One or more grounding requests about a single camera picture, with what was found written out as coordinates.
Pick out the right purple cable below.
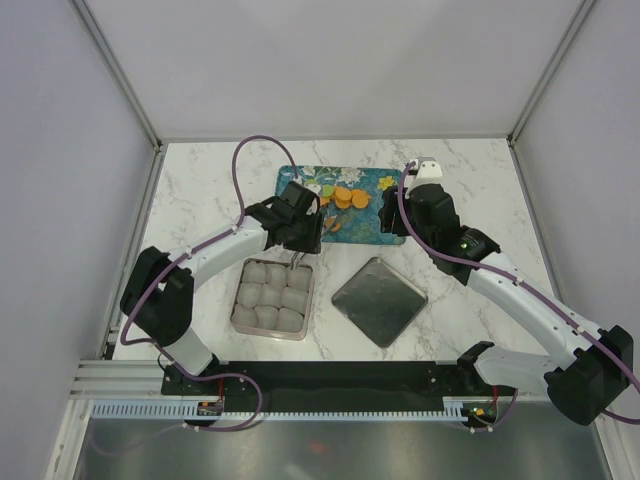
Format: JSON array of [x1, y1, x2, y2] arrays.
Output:
[[397, 159, 640, 425]]

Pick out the teal floral tray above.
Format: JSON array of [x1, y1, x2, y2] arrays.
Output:
[[275, 165, 404, 245]]

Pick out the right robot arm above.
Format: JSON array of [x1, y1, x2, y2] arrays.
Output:
[[378, 184, 639, 425]]

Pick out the white cable duct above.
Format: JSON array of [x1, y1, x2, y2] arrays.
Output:
[[92, 397, 494, 421]]

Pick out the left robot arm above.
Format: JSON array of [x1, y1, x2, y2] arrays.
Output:
[[119, 181, 323, 394]]

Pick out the metal tongs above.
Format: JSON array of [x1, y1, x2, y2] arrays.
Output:
[[288, 251, 306, 270]]

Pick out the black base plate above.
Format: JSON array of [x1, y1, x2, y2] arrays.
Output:
[[159, 359, 519, 414]]

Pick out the square metal tin lid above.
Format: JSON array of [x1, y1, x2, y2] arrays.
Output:
[[331, 257, 428, 348]]

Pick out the orange cookie stack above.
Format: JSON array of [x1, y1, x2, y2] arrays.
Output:
[[333, 187, 370, 210]]

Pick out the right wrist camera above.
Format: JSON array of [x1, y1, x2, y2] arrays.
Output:
[[408, 157, 444, 188]]

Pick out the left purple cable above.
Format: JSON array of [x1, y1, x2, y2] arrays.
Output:
[[121, 134, 301, 347]]

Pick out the square cookie tin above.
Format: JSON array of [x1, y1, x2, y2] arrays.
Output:
[[230, 259, 314, 341]]

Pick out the purple cable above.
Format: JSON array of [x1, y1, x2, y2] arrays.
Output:
[[121, 134, 301, 347], [397, 159, 640, 425]]

